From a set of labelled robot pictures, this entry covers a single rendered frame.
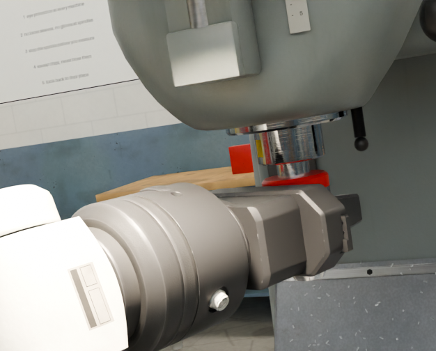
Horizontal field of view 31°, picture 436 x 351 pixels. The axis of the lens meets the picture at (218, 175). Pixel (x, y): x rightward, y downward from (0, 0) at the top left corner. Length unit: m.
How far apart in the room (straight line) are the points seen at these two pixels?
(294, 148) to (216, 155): 4.61
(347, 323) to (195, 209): 0.52
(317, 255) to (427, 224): 0.45
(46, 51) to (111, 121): 0.70
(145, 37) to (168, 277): 0.16
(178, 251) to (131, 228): 0.03
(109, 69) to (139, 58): 4.95
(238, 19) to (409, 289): 0.55
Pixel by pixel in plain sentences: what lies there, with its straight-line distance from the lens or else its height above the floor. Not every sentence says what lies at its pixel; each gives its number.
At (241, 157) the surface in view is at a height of 0.97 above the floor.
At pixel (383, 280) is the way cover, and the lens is 0.93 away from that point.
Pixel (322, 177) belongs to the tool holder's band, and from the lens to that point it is 0.54.
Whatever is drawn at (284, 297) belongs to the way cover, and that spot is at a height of 1.08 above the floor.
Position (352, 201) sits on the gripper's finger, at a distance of 0.55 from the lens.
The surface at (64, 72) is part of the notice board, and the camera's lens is 5.64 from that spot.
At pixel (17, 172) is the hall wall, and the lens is 5.94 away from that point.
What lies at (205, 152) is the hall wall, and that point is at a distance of 5.17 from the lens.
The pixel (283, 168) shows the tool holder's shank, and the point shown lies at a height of 1.28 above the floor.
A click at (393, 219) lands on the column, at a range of 0.93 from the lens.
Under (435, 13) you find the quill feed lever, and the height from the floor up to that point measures 1.36.
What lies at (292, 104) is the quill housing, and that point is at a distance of 0.47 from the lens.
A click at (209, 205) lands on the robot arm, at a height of 1.27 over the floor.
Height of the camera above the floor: 1.33
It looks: 6 degrees down
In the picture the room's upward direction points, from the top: 9 degrees counter-clockwise
